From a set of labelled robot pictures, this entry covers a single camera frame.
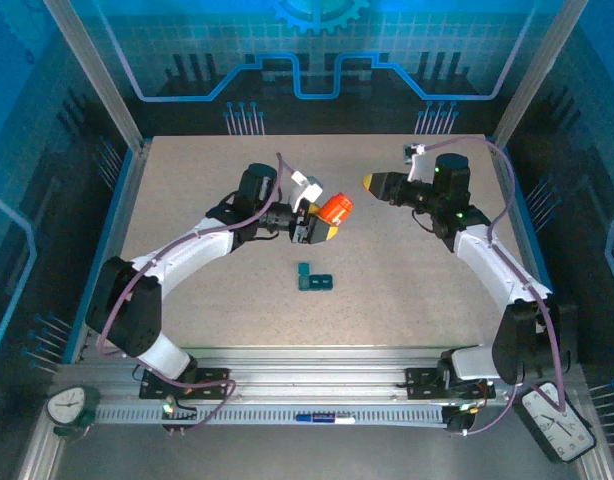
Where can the orange pill bottle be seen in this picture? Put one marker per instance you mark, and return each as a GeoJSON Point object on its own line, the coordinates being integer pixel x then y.
{"type": "Point", "coordinates": [332, 214]}

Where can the aluminium extrusion base frame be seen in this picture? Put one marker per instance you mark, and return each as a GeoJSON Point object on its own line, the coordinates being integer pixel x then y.
{"type": "Point", "coordinates": [312, 370]}

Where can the aluminium table side rail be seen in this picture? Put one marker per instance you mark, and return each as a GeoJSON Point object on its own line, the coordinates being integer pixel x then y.
{"type": "Point", "coordinates": [133, 180]}
{"type": "Point", "coordinates": [518, 225]}

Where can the orange bottle cap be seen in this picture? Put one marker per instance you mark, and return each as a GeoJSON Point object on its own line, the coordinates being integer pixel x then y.
{"type": "Point", "coordinates": [343, 201]}

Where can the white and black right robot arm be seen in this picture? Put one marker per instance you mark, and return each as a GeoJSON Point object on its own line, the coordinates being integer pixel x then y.
{"type": "Point", "coordinates": [497, 270]}

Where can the round green desk clock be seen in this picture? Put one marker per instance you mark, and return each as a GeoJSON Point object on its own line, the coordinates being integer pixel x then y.
{"type": "Point", "coordinates": [67, 405]}

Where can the aluminium frame post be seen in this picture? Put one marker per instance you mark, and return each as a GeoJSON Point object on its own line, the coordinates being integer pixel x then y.
{"type": "Point", "coordinates": [536, 75]}
{"type": "Point", "coordinates": [98, 75]}

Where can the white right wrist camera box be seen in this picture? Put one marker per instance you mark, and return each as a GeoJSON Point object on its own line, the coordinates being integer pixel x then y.
{"type": "Point", "coordinates": [418, 167]}

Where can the blue and white marker pen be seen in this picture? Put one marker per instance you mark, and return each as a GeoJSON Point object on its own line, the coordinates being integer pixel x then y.
{"type": "Point", "coordinates": [324, 418]}

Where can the small black controller box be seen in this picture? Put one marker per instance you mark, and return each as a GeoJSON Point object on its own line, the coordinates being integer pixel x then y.
{"type": "Point", "coordinates": [459, 420]}
{"type": "Point", "coordinates": [174, 410]}

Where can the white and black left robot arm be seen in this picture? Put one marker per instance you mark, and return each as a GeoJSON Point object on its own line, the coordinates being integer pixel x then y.
{"type": "Point", "coordinates": [187, 250]}

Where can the black rectangular alarm clock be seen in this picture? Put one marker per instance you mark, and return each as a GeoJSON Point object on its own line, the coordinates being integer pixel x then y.
{"type": "Point", "coordinates": [554, 427]}

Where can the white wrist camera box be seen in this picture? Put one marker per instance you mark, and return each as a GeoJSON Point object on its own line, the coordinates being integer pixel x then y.
{"type": "Point", "coordinates": [307, 187]}
{"type": "Point", "coordinates": [418, 167]}

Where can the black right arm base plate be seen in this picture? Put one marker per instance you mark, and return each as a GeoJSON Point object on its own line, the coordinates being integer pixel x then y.
{"type": "Point", "coordinates": [422, 382]}

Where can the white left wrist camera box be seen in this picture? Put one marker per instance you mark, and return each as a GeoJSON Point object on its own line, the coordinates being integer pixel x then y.
{"type": "Point", "coordinates": [307, 187]}

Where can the teal building block piece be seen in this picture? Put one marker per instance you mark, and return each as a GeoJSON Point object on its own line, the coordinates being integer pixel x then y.
{"type": "Point", "coordinates": [317, 284]}

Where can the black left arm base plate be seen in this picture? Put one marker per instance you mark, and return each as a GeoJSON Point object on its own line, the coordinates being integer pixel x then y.
{"type": "Point", "coordinates": [212, 382]}

